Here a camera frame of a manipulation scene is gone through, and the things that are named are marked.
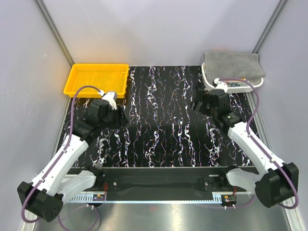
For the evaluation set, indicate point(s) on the patterned folded towel in basket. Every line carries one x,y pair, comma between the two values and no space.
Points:
234,84

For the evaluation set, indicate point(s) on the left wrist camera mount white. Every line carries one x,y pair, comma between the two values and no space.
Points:
111,97

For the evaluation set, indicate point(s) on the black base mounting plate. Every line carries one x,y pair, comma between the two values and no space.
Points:
164,184

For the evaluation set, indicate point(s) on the left small electronics board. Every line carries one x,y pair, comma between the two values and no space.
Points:
98,197

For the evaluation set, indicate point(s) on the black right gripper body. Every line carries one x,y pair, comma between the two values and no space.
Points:
203,96

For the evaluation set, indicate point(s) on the white slotted cable duct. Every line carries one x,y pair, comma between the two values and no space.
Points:
82,198

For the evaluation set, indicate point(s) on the white perforated plastic basket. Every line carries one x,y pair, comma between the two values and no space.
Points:
256,82

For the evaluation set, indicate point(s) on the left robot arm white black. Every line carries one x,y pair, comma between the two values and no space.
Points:
46,194

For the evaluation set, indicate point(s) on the small electronics board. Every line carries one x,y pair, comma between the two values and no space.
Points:
229,199
98,197

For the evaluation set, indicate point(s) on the grey towel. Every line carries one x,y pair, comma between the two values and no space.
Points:
228,64

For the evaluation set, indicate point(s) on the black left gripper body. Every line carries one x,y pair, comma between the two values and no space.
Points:
115,120

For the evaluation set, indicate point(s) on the yellow plastic bin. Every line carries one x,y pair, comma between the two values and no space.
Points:
106,77

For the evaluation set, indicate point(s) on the right small electronics board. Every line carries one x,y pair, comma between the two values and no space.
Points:
229,199

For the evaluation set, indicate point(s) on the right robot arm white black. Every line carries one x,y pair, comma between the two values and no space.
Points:
275,180

